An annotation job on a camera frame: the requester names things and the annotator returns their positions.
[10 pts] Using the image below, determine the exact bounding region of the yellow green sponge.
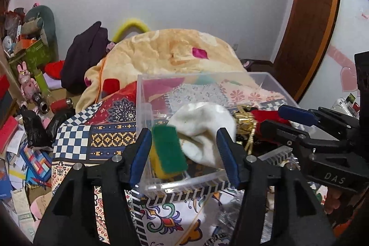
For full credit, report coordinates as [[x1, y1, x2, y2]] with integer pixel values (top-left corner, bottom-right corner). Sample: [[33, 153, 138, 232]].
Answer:
[[149, 124, 188, 180]]

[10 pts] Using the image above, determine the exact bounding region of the red cloth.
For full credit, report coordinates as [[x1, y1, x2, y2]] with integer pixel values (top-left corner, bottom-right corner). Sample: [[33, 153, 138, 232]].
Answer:
[[251, 109, 291, 126]]

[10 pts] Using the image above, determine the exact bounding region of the colourful blue pencil case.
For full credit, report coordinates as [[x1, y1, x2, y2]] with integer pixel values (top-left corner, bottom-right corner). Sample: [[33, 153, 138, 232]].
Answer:
[[20, 144, 52, 182]]

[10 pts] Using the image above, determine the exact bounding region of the white sock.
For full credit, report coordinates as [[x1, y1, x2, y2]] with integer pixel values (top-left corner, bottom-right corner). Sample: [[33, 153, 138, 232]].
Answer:
[[168, 102, 236, 169]]

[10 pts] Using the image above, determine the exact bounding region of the grey cloth in plastic bag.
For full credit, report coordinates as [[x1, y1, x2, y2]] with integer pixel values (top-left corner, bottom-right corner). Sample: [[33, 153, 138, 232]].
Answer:
[[214, 196, 274, 243]]

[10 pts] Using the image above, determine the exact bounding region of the clear plastic storage bin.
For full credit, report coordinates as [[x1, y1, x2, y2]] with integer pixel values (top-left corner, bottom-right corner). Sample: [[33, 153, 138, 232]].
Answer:
[[136, 72, 297, 199]]

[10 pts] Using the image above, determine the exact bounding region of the black plastic bag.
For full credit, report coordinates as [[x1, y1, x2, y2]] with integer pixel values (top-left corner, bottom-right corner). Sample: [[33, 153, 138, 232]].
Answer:
[[20, 106, 76, 148]]

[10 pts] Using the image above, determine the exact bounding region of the patterned patchwork bed cover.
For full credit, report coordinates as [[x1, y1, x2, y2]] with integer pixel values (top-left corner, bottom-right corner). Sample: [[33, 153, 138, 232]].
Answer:
[[51, 81, 330, 246]]

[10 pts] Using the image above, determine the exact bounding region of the brown wooden door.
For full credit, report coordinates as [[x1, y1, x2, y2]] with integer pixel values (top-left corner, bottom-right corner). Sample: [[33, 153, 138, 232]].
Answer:
[[273, 0, 340, 102]]

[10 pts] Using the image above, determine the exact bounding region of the red thermos bottle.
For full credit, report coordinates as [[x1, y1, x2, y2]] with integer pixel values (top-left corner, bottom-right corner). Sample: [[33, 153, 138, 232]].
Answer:
[[50, 98, 73, 114]]

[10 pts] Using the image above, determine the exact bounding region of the beige fleece blanket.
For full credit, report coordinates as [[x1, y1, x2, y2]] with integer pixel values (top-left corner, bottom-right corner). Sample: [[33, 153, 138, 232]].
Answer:
[[76, 29, 245, 112]]

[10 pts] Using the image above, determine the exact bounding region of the pink bunny plush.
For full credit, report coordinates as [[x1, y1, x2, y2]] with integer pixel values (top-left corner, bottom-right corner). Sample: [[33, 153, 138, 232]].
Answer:
[[17, 61, 40, 101]]

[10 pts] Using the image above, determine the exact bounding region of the red box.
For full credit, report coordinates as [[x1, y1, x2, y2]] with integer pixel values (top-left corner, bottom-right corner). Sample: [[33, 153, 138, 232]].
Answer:
[[0, 74, 9, 100]]

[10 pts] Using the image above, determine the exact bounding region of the green cardboard box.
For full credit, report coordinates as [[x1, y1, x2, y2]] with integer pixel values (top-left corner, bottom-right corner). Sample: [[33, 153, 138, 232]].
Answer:
[[8, 39, 57, 77]]

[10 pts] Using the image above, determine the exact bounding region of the dark purple garment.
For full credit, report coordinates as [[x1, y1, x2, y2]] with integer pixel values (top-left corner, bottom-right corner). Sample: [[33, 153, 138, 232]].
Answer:
[[61, 21, 110, 95]]

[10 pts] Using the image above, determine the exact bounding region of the grey green plush toy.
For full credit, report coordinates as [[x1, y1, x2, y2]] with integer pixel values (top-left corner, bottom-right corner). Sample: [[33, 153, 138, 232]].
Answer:
[[21, 5, 57, 46]]

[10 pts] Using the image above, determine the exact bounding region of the yellow plush ring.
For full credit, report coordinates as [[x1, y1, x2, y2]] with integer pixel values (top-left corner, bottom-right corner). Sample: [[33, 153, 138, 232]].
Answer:
[[111, 18, 152, 44]]

